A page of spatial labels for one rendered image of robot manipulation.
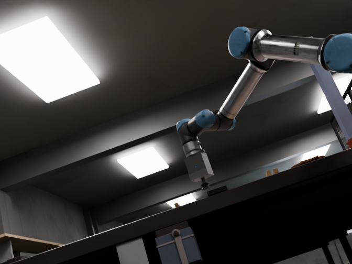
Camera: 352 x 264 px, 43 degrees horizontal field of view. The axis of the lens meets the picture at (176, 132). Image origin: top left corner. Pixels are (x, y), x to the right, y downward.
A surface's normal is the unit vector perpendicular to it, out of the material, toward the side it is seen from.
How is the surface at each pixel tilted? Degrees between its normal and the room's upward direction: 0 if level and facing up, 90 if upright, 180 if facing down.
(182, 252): 90
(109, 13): 180
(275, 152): 90
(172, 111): 90
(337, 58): 96
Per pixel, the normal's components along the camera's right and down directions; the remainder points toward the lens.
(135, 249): -0.14, -0.33
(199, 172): -0.47, -0.19
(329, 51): -0.67, 0.04
